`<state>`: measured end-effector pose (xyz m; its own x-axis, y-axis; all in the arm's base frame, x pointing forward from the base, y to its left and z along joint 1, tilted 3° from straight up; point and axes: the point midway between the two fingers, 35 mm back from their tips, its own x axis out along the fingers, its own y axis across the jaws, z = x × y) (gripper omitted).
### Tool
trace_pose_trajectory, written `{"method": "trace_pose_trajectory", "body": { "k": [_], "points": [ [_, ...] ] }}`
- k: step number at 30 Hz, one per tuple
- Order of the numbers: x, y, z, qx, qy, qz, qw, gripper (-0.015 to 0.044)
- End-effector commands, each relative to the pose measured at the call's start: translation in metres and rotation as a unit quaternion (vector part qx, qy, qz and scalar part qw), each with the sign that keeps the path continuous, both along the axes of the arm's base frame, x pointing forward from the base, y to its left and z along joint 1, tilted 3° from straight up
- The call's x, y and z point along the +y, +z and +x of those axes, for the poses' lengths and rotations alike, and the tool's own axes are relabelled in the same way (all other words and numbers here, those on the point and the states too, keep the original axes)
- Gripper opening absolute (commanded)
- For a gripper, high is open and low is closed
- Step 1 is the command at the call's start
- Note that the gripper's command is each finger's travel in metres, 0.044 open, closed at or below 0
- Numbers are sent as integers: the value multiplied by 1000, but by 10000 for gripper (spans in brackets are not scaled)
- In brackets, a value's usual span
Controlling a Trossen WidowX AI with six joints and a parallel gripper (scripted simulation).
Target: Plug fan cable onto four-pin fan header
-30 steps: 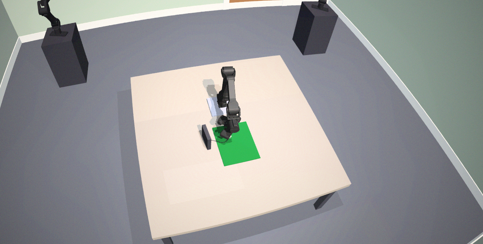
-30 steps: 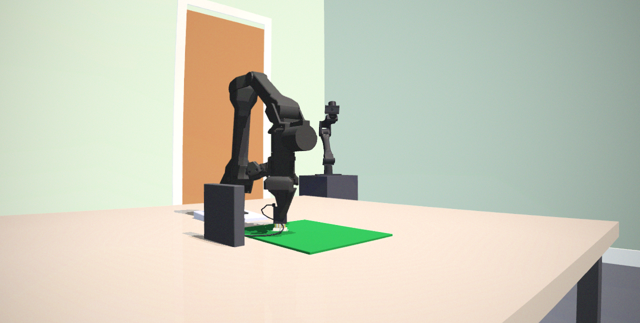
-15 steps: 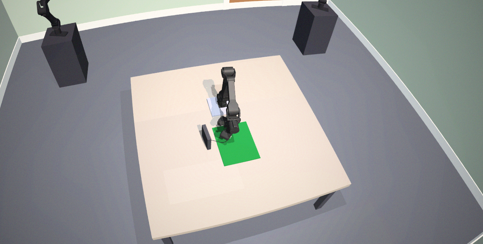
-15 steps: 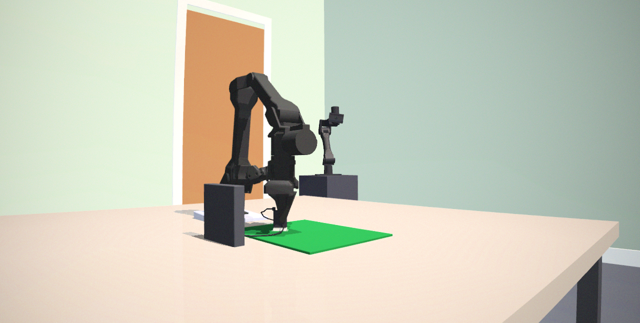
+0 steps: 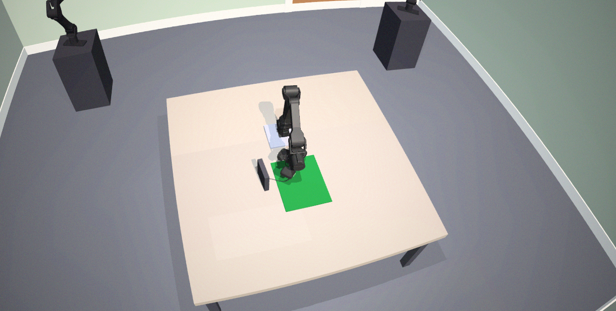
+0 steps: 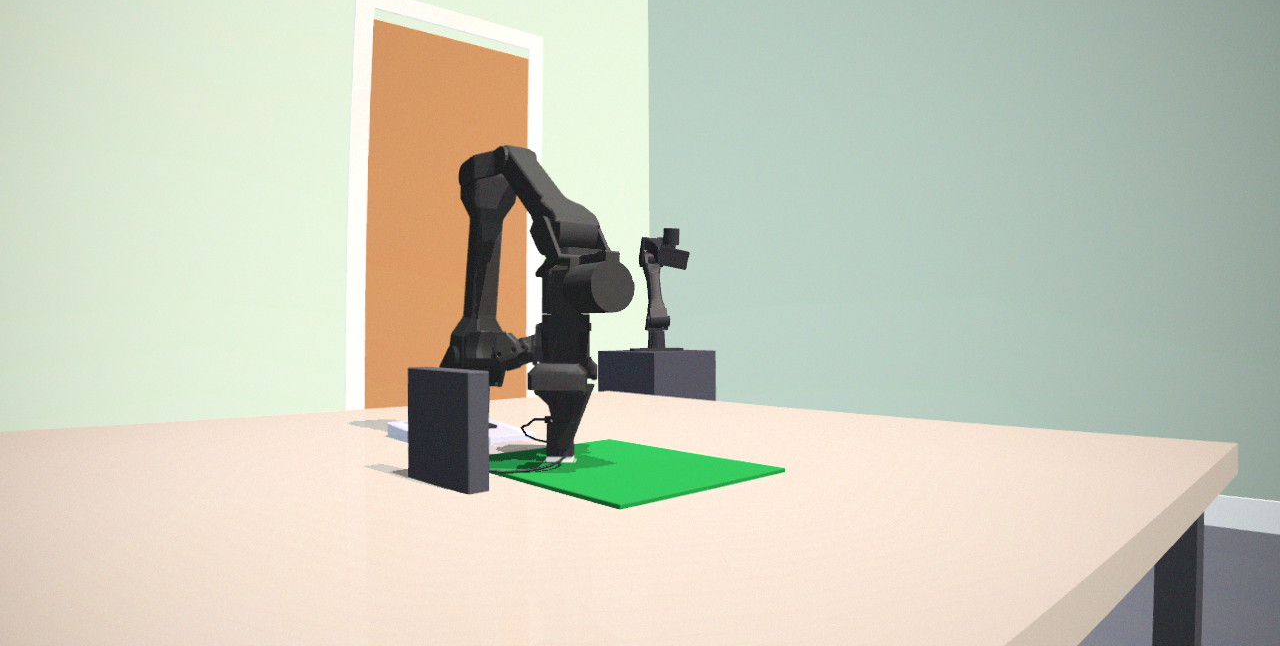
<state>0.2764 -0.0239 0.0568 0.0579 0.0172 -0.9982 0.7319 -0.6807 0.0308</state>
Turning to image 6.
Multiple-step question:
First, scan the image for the green circuit board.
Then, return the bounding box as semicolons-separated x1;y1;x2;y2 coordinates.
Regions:
489;439;785;509

